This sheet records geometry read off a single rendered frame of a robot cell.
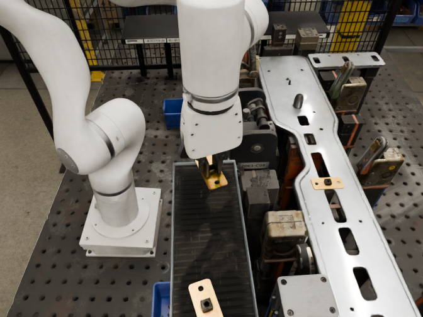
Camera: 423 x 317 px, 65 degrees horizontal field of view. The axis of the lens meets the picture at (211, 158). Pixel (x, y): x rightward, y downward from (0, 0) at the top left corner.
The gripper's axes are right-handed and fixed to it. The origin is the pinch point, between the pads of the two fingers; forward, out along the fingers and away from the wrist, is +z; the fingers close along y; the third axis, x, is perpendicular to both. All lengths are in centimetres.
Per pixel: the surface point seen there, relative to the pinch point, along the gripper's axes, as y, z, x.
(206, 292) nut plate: -8.6, 7.7, -19.6
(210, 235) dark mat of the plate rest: -4.1, 8.1, -10.1
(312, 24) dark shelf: 79, 21, 77
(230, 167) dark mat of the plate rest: 6.2, 8.1, 3.8
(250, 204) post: 8.5, 14.5, -2.8
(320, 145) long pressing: 41.2, 24.1, 14.2
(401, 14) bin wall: 222, 70, 148
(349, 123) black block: 57, 25, 20
